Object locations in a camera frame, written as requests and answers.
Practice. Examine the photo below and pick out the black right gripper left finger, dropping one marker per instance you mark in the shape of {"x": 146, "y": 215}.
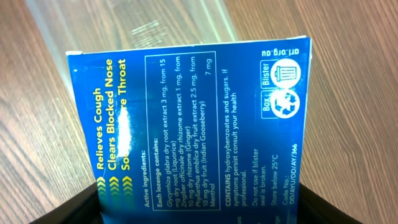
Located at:
{"x": 83, "y": 208}

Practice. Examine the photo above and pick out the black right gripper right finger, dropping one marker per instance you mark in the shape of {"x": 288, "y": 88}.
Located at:
{"x": 313, "y": 209}

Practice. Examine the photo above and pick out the blue VapoDrops box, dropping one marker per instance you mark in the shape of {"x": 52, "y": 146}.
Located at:
{"x": 209, "y": 133}

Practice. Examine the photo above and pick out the clear plastic container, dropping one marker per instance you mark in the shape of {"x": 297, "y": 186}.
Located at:
{"x": 106, "y": 25}

